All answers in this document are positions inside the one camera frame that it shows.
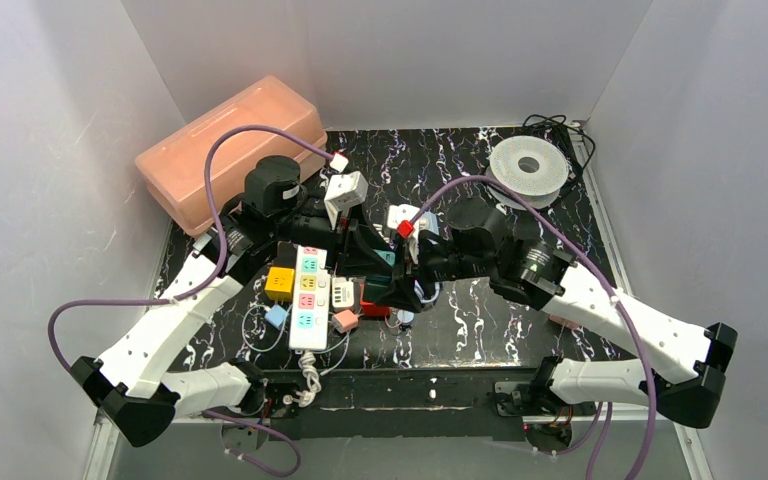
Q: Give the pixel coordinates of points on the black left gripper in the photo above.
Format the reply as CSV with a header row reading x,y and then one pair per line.
x,y
347,240

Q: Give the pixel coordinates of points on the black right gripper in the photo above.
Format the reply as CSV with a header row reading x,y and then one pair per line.
x,y
420,258

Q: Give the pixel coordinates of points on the dark green cube adapter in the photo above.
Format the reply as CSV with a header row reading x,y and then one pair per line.
x,y
374,288

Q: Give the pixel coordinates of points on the red cube plug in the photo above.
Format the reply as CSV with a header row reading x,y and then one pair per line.
x,y
371,310

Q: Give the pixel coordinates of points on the small white USB power strip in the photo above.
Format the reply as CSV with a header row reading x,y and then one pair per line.
x,y
342,294

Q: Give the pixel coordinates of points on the pink charger plug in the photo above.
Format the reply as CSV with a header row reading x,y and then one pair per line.
x,y
344,321
564,322

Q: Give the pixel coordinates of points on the yellow cube socket adapter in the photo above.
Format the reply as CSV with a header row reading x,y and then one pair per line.
x,y
280,283

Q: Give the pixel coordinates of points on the large white power strip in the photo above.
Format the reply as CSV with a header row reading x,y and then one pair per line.
x,y
310,303

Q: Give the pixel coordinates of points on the light blue charger plug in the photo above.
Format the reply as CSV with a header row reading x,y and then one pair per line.
x,y
276,316

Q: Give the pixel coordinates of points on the teal charger plug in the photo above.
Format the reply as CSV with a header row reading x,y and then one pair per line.
x,y
387,256

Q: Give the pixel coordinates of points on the light blue power strip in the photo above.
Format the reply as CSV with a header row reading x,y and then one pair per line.
x,y
429,222

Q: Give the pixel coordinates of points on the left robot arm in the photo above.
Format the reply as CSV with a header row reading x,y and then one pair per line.
x,y
131,382

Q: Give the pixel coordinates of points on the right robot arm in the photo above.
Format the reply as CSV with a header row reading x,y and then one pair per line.
x,y
676,368

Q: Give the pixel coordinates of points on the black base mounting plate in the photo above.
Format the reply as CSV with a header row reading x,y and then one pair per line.
x,y
388,403

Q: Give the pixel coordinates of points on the white LED strip reel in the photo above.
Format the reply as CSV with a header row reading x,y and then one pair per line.
x,y
531,167

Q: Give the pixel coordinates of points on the pink translucent storage box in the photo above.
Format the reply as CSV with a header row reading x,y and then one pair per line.
x,y
174,168

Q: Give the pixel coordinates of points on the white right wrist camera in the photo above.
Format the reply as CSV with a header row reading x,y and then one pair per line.
x,y
400,222

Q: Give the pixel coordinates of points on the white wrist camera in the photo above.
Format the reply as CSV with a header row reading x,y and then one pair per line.
x,y
400,222
343,192

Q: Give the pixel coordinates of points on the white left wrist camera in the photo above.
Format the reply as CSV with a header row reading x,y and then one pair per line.
x,y
343,192

